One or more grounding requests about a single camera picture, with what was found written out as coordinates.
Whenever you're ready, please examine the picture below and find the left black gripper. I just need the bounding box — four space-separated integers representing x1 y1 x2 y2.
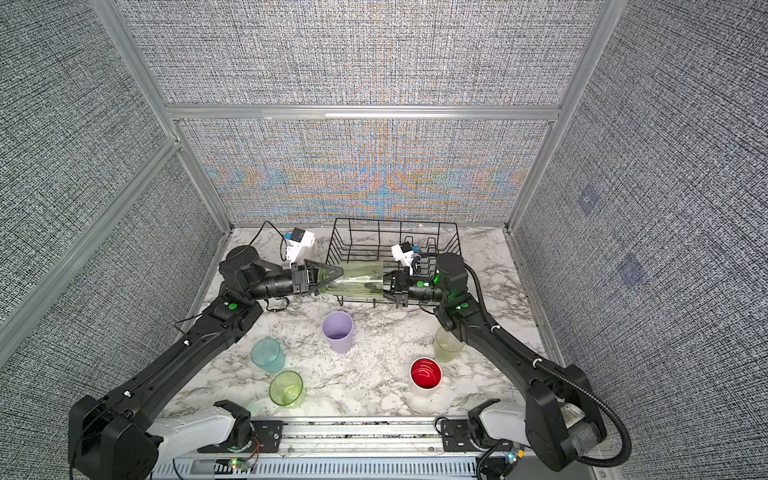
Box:
249 263 345 304

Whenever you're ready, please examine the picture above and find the tall green glass cup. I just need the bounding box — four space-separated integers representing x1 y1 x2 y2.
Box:
320 261 384 300

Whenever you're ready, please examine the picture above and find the black wire dish rack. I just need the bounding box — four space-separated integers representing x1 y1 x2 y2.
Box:
323 218 461 307

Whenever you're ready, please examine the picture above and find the lilac plastic cup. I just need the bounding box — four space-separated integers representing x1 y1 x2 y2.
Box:
322 312 355 354

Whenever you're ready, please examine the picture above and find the pale green translucent cup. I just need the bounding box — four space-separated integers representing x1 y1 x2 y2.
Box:
433 327 465 364

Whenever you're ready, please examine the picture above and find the teal translucent cup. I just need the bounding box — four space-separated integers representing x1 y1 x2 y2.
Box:
250 337 285 375

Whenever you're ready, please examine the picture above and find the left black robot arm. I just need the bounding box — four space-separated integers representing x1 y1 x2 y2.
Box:
67 245 344 479

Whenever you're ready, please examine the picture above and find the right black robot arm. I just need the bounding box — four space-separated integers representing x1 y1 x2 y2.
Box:
383 253 608 471

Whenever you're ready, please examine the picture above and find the red and white cup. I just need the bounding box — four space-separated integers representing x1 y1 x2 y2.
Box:
409 357 443 396

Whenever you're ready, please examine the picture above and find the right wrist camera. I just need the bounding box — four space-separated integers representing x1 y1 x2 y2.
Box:
391 241 421 275

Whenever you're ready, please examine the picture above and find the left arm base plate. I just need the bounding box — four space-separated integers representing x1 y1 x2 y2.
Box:
196 420 285 454

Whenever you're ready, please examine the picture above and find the aluminium front rail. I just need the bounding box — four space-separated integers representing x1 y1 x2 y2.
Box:
119 415 619 480

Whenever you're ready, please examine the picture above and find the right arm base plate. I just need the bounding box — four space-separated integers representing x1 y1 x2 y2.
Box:
434 417 484 453

